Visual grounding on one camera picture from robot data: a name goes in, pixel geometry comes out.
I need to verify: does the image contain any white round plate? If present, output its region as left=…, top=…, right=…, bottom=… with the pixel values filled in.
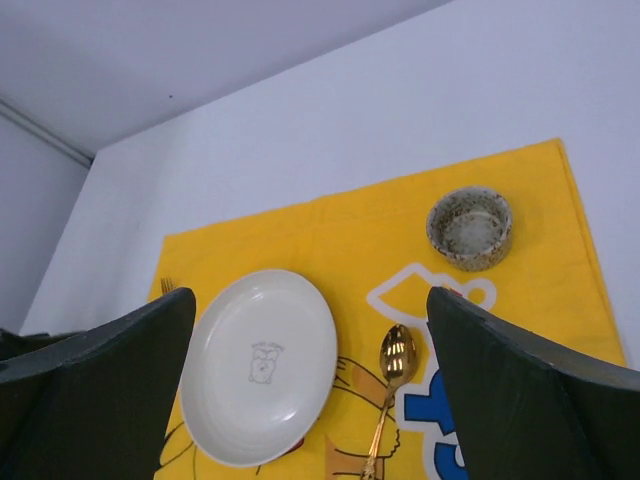
left=179, top=269, right=338, bottom=467

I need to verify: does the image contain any gold spoon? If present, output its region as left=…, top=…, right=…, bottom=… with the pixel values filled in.
left=360, top=324, right=418, bottom=480

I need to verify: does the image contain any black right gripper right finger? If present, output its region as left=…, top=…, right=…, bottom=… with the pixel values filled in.
left=426, top=287, right=639, bottom=479

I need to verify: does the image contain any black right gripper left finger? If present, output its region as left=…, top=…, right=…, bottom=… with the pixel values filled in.
left=1, top=287, right=196, bottom=479

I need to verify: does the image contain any copper fork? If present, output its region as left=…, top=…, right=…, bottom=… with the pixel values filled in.
left=160, top=277, right=176, bottom=295

